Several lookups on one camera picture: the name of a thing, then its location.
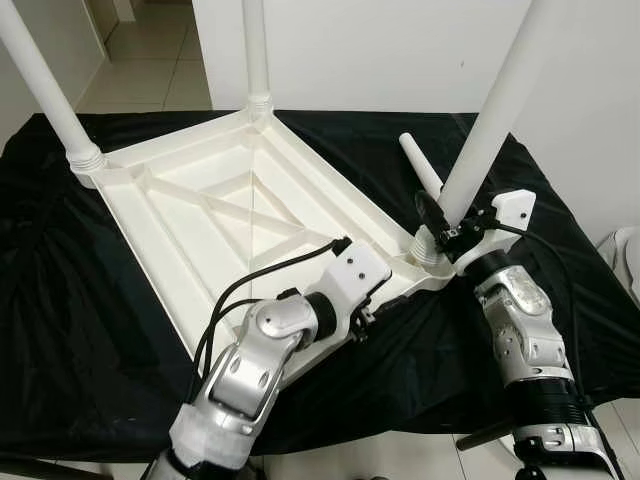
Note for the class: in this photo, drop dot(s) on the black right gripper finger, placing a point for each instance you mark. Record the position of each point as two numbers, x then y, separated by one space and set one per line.
432 212

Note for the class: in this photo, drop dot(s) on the white plastic table leg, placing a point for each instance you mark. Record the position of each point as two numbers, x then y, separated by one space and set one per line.
257 50
490 110
45 90
418 165

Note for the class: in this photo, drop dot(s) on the white plastic table top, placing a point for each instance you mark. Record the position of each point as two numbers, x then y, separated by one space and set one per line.
170 230

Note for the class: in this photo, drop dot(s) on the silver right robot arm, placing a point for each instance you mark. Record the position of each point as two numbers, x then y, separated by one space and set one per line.
525 340

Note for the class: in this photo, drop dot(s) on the black tablecloth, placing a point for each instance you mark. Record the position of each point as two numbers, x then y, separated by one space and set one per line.
560 340

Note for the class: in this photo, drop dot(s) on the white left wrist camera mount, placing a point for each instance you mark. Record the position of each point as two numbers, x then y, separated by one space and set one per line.
358 270

